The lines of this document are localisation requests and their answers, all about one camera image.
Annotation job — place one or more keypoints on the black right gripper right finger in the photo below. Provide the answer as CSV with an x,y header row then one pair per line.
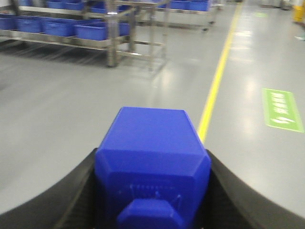
x,y
231,204

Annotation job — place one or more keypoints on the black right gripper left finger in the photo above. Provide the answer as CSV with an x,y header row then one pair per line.
x,y
69,204

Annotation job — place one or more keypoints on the small blue parts bin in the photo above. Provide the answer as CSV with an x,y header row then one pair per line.
x,y
151,170

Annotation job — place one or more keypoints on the green floor sign sticker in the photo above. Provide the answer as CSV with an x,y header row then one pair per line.
x,y
280,110

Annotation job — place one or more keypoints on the blue plastic crate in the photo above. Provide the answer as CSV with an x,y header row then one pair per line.
x,y
97,31
59,27
32,24
8,22

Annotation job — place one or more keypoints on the stainless steel rack cart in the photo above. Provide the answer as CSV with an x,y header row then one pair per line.
x,y
127,38

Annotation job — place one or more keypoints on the far steel rack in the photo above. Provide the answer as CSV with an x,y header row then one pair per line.
x,y
184,14

